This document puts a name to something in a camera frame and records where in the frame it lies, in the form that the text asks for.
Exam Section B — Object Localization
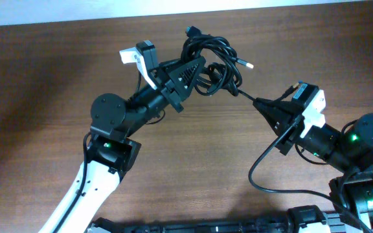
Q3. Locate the black cable bundle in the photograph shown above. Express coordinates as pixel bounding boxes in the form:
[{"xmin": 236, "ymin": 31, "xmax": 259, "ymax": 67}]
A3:
[{"xmin": 179, "ymin": 25, "xmax": 304, "ymax": 103}]

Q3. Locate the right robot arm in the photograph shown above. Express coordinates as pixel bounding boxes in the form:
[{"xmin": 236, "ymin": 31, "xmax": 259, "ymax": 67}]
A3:
[{"xmin": 248, "ymin": 98, "xmax": 373, "ymax": 232}]

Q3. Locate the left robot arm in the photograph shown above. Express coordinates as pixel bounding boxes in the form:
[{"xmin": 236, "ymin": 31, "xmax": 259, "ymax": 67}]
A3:
[{"xmin": 41, "ymin": 54, "xmax": 205, "ymax": 232}]

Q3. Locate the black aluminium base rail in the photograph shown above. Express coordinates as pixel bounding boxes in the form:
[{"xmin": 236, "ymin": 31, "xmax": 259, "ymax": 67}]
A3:
[{"xmin": 85, "ymin": 205, "xmax": 349, "ymax": 233}]

